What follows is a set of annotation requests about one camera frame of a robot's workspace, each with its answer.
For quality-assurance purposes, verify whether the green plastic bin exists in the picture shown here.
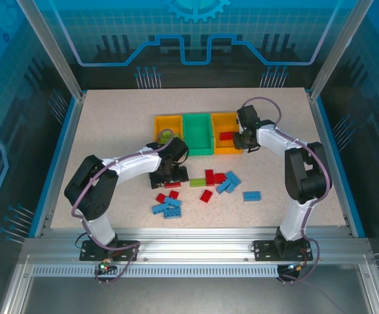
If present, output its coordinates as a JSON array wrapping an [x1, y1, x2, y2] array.
[[181, 112, 215, 157]]

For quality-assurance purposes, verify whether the aluminium cross beam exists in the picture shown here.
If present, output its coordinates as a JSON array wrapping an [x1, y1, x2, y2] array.
[[20, 226, 375, 266]]

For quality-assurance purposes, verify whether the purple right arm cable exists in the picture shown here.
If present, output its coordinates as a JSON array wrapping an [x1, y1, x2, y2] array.
[[238, 96, 331, 285]]

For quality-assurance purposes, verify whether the yellow plastic bin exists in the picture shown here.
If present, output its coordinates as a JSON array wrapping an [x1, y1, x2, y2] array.
[[210, 111, 244, 156], [153, 114, 186, 150]]

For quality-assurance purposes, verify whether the grey metal panel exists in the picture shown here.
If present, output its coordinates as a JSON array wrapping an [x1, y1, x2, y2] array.
[[22, 276, 373, 314]]

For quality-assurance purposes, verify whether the blue edge strip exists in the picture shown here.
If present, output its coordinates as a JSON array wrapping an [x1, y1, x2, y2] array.
[[316, 97, 367, 239], [27, 97, 79, 239]]

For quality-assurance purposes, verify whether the aluminium frame bar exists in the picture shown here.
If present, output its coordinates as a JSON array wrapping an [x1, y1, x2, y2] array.
[[0, 261, 35, 314], [357, 263, 379, 314]]

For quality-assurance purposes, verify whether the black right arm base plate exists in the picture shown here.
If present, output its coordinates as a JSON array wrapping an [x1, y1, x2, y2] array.
[[253, 239, 314, 262]]

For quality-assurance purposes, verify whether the slotted grey cable duct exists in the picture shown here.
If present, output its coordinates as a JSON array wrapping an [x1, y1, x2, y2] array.
[[31, 265, 281, 278]]

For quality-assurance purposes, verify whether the small board with LED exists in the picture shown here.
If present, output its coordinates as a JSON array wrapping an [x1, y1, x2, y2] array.
[[97, 260, 117, 275], [279, 261, 308, 274]]

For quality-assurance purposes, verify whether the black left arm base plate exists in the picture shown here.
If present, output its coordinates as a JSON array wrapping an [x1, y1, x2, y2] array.
[[79, 240, 141, 262]]

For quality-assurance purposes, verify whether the aluminium frame post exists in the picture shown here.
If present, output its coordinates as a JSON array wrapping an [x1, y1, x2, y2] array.
[[16, 0, 87, 101], [306, 0, 366, 101]]

